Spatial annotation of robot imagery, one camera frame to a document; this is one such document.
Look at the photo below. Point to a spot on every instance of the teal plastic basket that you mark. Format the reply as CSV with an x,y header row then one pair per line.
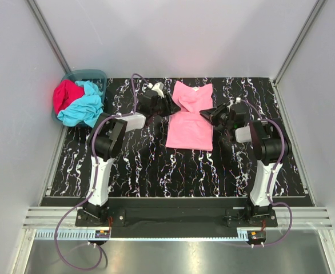
x,y
96,76

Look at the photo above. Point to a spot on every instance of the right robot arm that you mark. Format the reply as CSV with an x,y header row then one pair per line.
x,y
271,145

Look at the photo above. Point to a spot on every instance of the right corner aluminium post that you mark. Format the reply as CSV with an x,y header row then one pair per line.
x,y
305,29

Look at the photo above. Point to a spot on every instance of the pink t shirt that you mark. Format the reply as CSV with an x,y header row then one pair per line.
x,y
187,129

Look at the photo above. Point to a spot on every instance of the red t shirt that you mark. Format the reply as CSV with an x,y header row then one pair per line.
x,y
65,94

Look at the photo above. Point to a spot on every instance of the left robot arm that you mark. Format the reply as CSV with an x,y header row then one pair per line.
x,y
106,140

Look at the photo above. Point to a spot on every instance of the cyan t shirt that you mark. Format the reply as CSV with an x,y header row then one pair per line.
x,y
85,110

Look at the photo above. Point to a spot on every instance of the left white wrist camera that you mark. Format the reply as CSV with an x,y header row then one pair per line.
x,y
158,88

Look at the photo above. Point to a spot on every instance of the left corner aluminium post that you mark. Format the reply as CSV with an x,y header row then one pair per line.
x,y
46,30

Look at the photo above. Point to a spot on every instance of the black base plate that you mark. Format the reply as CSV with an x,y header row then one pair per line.
x,y
169,231

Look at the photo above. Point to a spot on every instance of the aluminium frame rail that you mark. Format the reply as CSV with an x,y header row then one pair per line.
x,y
298,218

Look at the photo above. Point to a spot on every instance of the corner aluminium post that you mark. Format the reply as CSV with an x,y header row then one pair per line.
x,y
305,29
46,30

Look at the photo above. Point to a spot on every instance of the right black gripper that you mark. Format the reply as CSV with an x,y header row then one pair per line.
x,y
209,114

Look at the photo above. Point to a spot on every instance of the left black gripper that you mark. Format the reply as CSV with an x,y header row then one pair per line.
x,y
171,108

